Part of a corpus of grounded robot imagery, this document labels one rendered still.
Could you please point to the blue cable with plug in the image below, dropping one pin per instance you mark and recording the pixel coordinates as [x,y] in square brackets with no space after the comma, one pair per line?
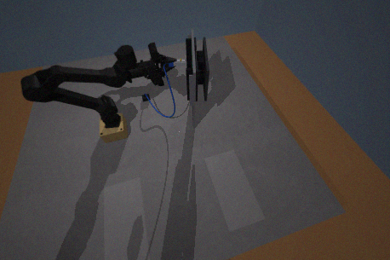
[180,62]

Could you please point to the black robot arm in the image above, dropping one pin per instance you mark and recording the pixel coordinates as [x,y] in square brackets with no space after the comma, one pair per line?
[36,88]

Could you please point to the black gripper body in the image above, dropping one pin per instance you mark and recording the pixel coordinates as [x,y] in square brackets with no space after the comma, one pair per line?
[143,65]

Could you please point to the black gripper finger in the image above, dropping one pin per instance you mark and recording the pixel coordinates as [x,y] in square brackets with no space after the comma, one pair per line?
[165,59]
[167,68]

